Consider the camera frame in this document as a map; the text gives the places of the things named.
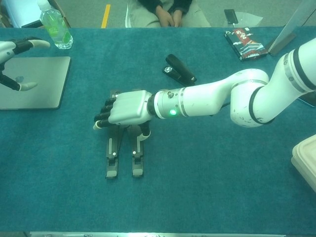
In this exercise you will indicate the white cardboard box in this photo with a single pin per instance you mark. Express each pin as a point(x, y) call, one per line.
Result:
point(14, 10)

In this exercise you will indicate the beige food container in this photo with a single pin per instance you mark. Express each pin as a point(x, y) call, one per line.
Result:
point(306, 158)

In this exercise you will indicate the black stapler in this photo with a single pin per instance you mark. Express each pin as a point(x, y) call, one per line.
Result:
point(180, 69)

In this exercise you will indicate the blue table cloth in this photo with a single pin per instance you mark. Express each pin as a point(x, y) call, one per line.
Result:
point(197, 185)

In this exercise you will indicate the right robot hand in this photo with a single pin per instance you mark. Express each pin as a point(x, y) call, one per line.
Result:
point(130, 107)

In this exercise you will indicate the silver laptop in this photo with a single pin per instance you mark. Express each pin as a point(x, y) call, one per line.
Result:
point(44, 81)

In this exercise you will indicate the seated person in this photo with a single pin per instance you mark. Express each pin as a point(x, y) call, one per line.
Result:
point(170, 17)

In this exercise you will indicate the aluminium frame rail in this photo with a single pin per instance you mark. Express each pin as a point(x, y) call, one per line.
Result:
point(148, 234)

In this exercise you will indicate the clear bottle with green label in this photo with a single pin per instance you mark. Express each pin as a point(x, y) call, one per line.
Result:
point(55, 29)

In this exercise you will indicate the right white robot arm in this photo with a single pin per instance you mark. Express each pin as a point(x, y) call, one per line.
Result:
point(209, 98)

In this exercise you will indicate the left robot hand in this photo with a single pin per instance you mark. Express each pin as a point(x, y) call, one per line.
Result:
point(6, 50)

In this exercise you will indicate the black folding laptop stand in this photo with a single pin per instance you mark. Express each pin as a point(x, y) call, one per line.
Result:
point(112, 148)

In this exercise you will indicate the dark printed palace box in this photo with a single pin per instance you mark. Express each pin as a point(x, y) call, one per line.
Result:
point(247, 44)

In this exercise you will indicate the black smartphone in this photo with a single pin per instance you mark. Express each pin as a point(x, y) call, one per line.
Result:
point(230, 16)

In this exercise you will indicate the white chair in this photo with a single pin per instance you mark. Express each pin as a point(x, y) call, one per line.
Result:
point(129, 19)

